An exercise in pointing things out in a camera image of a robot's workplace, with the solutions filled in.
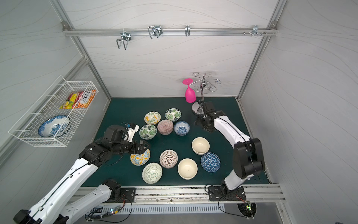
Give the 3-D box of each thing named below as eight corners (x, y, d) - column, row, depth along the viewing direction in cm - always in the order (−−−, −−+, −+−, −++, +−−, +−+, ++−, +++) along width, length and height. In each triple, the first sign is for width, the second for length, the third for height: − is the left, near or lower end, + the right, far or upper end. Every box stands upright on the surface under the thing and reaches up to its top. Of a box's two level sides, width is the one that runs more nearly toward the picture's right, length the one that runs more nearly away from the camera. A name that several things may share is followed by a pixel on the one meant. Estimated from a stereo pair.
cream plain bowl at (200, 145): (192, 156, 88) (192, 153, 84) (191, 140, 95) (191, 136, 91) (209, 156, 88) (211, 153, 84) (207, 140, 95) (208, 136, 91)
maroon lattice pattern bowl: (159, 168, 83) (158, 166, 80) (161, 151, 89) (160, 149, 87) (178, 168, 83) (177, 166, 80) (178, 151, 90) (178, 149, 87)
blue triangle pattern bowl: (201, 172, 82) (202, 170, 79) (200, 154, 89) (200, 151, 86) (220, 172, 82) (222, 170, 79) (217, 154, 89) (218, 151, 86)
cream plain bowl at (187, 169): (177, 180, 80) (177, 178, 75) (178, 161, 87) (178, 158, 83) (197, 180, 80) (198, 178, 76) (196, 161, 87) (197, 158, 83)
